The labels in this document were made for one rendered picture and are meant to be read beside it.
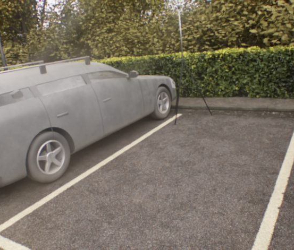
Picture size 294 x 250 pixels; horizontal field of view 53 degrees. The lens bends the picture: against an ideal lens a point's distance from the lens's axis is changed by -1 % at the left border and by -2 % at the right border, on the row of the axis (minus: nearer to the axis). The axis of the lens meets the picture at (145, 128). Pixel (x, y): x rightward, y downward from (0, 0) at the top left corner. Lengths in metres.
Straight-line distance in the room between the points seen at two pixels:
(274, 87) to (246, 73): 0.65
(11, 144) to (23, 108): 0.44
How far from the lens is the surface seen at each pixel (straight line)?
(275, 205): 3.10
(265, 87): 6.76
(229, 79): 6.95
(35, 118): 3.72
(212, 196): 3.20
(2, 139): 3.52
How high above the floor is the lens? 1.64
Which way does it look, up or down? 17 degrees down
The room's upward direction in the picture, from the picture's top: 7 degrees counter-clockwise
